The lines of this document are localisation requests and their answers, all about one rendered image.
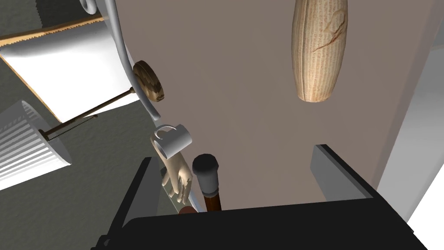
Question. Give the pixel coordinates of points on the brown bottle with black cap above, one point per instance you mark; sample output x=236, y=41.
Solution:
x=206, y=173

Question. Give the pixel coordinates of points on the floor lamp with white shade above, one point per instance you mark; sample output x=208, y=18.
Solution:
x=26, y=149

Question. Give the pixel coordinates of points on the grey mug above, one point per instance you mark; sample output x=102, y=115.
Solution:
x=175, y=140

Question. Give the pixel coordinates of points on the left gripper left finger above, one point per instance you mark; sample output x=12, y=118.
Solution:
x=143, y=194

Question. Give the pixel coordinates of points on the beige bread loaf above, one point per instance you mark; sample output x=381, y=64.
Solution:
x=319, y=48

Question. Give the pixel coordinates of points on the brown table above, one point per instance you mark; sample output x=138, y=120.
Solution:
x=236, y=86

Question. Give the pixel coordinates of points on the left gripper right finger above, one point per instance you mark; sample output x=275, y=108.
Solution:
x=334, y=175

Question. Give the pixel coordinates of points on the beige hand figure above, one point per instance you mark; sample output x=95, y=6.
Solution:
x=180, y=173

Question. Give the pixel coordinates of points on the white panel with wooden frame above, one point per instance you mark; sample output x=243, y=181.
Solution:
x=69, y=66

